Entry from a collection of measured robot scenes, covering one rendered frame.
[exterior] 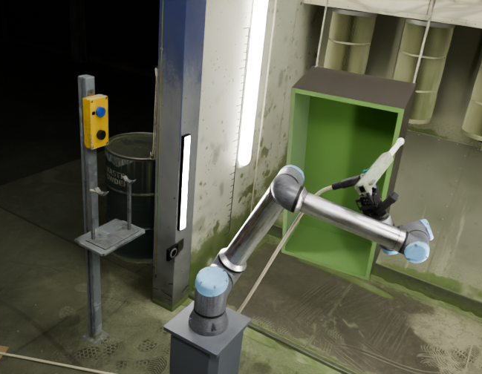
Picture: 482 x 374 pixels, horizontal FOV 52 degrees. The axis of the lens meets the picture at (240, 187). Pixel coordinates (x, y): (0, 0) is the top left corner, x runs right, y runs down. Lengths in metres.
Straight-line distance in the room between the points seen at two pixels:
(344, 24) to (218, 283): 2.34
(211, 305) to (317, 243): 1.37
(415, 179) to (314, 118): 1.29
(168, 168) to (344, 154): 1.11
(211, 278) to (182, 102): 1.05
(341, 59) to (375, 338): 2.04
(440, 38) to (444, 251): 1.55
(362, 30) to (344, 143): 1.06
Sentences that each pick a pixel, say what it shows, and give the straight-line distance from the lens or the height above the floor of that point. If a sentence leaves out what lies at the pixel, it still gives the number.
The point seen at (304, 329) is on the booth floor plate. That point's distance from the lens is 3.44.
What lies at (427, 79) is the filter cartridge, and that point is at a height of 1.58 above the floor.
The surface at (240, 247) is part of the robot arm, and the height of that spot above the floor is 1.02.
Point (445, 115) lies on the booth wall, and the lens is 4.18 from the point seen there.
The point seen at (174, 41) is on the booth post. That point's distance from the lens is 2.78.
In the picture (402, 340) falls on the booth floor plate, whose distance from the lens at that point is 3.59.
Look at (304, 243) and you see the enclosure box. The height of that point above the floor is 0.49.
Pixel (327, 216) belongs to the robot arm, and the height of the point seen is 1.34.
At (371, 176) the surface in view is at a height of 1.51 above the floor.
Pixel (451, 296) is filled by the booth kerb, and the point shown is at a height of 0.13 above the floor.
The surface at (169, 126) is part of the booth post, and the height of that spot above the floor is 1.31.
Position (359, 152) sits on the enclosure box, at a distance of 3.17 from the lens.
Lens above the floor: 2.23
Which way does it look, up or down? 25 degrees down
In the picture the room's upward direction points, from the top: 6 degrees clockwise
